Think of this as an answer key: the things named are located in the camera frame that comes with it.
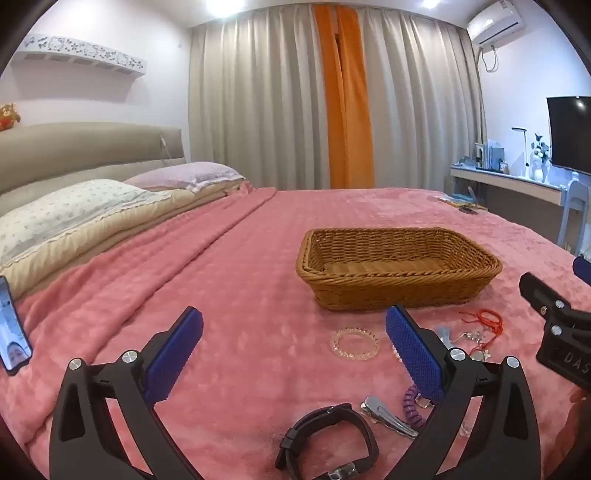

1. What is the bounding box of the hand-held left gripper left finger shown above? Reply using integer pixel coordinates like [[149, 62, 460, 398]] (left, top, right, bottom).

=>
[[48, 306, 218, 480]]

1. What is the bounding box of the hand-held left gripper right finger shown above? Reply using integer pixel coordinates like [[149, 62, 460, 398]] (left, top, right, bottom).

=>
[[385, 304, 555, 480]]

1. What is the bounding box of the purple coil hair tie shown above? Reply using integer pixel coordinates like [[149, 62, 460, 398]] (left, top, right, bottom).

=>
[[403, 385, 437, 432]]

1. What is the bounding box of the silver metal hair clip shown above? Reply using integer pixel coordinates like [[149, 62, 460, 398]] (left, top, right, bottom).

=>
[[360, 395, 419, 437]]

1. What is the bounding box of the clear bead bracelet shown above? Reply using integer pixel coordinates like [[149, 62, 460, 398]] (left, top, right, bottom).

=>
[[330, 327, 380, 361]]

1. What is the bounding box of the brown wicker basket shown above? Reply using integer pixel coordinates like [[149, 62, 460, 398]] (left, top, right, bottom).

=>
[[296, 227, 502, 311]]

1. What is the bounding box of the black wrist watch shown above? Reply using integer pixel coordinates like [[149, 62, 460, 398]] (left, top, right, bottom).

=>
[[276, 403, 380, 480]]

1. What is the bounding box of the white chair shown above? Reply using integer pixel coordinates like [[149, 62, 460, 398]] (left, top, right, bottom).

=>
[[556, 173, 591, 254]]

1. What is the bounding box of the pink fleece blanket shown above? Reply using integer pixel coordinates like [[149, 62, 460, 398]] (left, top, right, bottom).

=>
[[0, 187, 591, 480]]

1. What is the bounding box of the white desk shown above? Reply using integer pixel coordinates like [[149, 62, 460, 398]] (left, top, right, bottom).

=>
[[450, 165, 572, 222]]

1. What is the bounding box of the white vase with plant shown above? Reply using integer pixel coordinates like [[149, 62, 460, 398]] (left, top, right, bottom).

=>
[[531, 133, 553, 182]]

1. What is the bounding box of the white desk lamp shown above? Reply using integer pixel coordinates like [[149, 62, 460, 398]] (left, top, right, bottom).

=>
[[512, 127, 533, 178]]

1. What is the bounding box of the black television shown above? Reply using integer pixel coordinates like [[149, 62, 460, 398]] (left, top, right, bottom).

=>
[[546, 96, 591, 175]]

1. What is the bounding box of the beige folded duvet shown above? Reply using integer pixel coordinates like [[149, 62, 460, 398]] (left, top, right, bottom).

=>
[[0, 181, 254, 297]]

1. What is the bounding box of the row of books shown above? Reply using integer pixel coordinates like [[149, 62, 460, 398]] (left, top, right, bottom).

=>
[[475, 138, 509, 172]]

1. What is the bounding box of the black smartphone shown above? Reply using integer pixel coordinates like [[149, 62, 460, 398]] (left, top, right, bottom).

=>
[[0, 275, 34, 376]]

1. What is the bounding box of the white floral pillow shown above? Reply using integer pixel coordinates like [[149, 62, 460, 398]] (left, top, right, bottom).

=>
[[0, 179, 172, 264]]

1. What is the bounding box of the purple pillow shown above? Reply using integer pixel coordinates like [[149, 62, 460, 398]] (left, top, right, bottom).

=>
[[124, 161, 245, 192]]

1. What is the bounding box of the beige padded headboard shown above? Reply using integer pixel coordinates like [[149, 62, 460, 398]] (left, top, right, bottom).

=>
[[0, 122, 186, 208]]

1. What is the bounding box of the grey curtain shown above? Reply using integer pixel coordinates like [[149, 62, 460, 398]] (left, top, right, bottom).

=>
[[188, 6, 332, 190], [358, 6, 486, 190]]

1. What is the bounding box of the orange curtain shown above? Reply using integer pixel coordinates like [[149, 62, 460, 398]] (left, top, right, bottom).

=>
[[313, 4, 375, 189]]

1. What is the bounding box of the white air conditioner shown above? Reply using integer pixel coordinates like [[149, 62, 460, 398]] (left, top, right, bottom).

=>
[[465, 0, 526, 45]]

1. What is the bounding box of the orange plush toy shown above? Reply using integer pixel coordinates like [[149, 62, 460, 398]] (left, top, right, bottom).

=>
[[0, 102, 21, 132]]

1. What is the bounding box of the white charging cable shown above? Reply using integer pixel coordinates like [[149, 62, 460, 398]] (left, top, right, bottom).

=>
[[159, 134, 185, 161]]

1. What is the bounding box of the white air conditioner hose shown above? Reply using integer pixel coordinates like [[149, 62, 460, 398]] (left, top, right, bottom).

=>
[[480, 44, 500, 73]]

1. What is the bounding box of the white decorated wall shelf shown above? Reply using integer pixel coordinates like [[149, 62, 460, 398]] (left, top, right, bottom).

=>
[[9, 32, 149, 77]]

